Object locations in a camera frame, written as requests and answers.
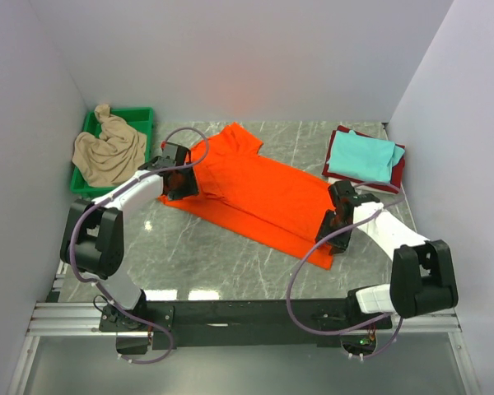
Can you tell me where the green plastic tray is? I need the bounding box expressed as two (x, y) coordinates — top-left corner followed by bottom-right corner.
(70, 107), (154, 198)

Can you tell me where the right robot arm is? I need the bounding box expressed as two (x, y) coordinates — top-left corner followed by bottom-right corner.
(316, 180), (459, 328)

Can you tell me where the folded teal t-shirt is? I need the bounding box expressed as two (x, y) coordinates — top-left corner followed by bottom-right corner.
(326, 129), (405, 183)

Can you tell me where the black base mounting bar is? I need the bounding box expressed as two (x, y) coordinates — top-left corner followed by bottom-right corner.
(98, 299), (392, 351)

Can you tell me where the orange t-shirt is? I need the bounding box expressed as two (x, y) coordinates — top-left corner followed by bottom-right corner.
(158, 123), (333, 269)

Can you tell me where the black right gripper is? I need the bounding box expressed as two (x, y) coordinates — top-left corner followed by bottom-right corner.
(315, 209), (353, 256)

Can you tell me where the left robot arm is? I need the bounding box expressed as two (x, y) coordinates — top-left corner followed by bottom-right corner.
(60, 142), (198, 331)

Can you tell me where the aluminium frame rail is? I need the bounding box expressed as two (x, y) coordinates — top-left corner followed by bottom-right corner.
(26, 302), (462, 337)

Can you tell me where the beige t-shirt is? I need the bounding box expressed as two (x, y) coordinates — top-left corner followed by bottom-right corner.
(72, 104), (147, 188)

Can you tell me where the folded white t-shirt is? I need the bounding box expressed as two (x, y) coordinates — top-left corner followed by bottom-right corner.
(328, 177), (397, 194)

